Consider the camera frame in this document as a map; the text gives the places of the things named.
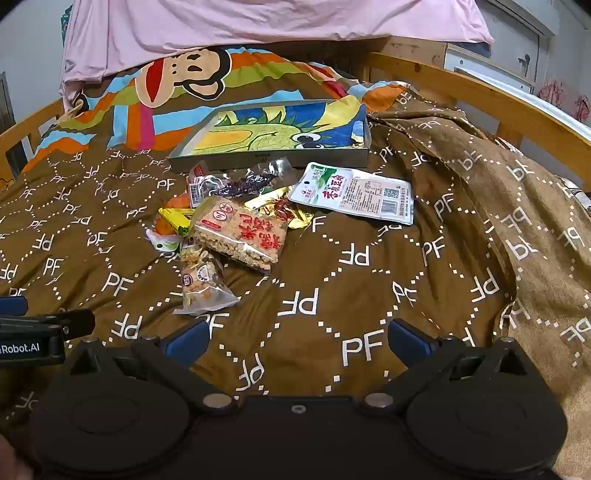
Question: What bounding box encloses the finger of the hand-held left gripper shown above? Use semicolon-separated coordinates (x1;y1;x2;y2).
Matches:
28;308;97;341
0;295;29;318

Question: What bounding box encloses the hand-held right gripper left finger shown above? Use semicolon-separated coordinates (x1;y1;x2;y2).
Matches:
62;318;238;414

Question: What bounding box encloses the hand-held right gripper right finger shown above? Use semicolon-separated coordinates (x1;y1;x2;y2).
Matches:
360;318;532;414

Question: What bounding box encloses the clear mixed nut packet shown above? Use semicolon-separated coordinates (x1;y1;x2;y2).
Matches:
173;244;240;317

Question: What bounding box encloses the red label rice crisp packet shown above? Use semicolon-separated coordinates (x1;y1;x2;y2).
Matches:
190;196;289;275

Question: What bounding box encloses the yellow snack packet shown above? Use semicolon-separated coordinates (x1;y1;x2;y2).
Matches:
158;208;195;230

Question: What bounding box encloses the orange snack packet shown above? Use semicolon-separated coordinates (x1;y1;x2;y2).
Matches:
154;191;194;236

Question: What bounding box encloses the white green tofu packet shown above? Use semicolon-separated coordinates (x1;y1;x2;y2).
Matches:
288;161;415;226

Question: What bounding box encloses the gold snack packet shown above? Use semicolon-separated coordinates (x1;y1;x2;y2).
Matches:
244;187;315;230

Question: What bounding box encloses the dark clear snack packet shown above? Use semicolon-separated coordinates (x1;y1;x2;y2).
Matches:
187;157;294;207

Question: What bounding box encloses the grey tray box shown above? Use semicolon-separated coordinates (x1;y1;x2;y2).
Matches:
167;99;372;172

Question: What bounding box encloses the brown monkey print quilt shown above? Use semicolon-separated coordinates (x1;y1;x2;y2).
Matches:
0;44;591;437

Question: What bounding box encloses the small white snack packet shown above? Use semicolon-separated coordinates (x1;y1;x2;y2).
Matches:
146;227;182;252

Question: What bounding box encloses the white cabinet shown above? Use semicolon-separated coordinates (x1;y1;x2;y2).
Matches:
444;41;539;95

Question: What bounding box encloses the pink bed sheet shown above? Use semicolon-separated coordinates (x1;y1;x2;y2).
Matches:
60;0;496;100

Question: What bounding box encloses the wooden bed frame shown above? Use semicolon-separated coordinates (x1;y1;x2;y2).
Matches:
0;36;591;185

